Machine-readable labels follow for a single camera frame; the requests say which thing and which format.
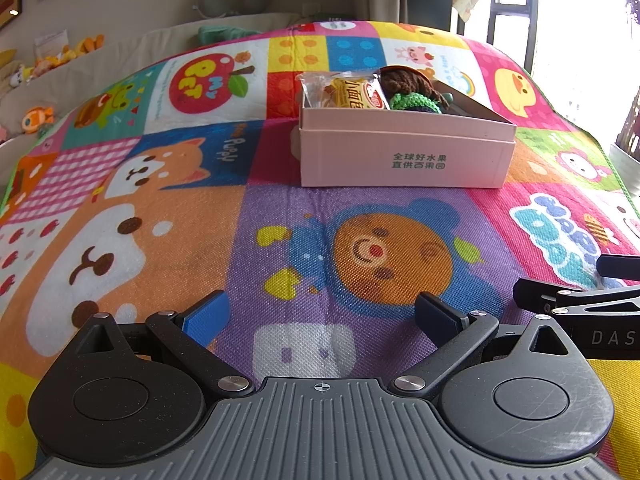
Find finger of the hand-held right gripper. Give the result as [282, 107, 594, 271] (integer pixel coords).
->
[596, 254, 640, 281]
[513, 277, 640, 319]

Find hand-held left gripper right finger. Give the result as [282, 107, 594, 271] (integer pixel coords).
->
[390, 292, 582, 402]

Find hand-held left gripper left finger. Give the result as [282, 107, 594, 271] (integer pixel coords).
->
[75, 290, 254, 401]

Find pink cardboard box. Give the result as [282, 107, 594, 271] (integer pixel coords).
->
[299, 76, 518, 190]

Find knitted doll with red hat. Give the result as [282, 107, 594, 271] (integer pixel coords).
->
[378, 64, 454, 115]

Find yellow snack packet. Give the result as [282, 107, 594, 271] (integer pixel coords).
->
[326, 73, 392, 111]

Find clear snack packet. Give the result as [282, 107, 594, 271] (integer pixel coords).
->
[295, 72, 337, 110]

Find colourful printed play mat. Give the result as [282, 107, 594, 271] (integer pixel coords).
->
[0, 20, 640, 480]

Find orange fish plush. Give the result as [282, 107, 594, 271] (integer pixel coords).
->
[20, 105, 56, 135]

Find beige padded bumper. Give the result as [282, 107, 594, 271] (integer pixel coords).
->
[0, 12, 312, 163]

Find teal cloth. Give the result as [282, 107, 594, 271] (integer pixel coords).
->
[197, 25, 252, 46]

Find row of orange plush toys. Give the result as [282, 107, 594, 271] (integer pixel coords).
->
[7, 33, 106, 84]

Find white card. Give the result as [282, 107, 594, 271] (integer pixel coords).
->
[33, 29, 69, 59]

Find dark window frame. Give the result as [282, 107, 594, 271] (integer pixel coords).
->
[486, 0, 540, 70]

